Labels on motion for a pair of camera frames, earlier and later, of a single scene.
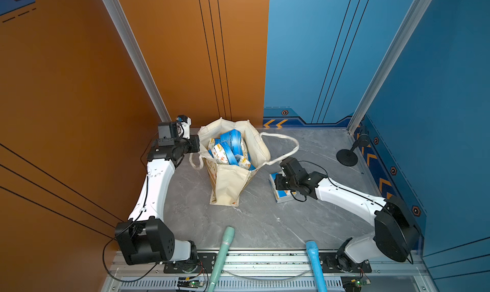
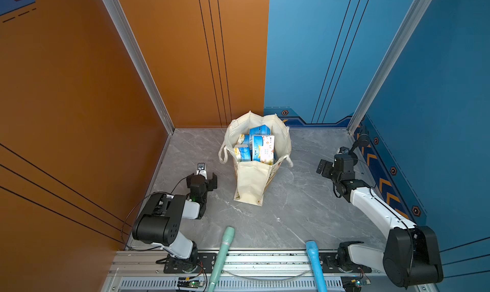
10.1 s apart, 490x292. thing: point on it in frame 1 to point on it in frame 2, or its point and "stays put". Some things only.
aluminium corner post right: [416, 11] stays put
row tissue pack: [233, 139] to [259, 130]
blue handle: [313, 251] stays put
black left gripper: [194, 140] to [211, 183]
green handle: [228, 236] stays put
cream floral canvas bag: [233, 152] to [252, 178]
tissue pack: [244, 162] to [241, 139]
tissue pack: [280, 195] to [263, 148]
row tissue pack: [217, 152] to [242, 152]
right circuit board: [354, 283] stays put
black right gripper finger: [281, 182] to [325, 168]
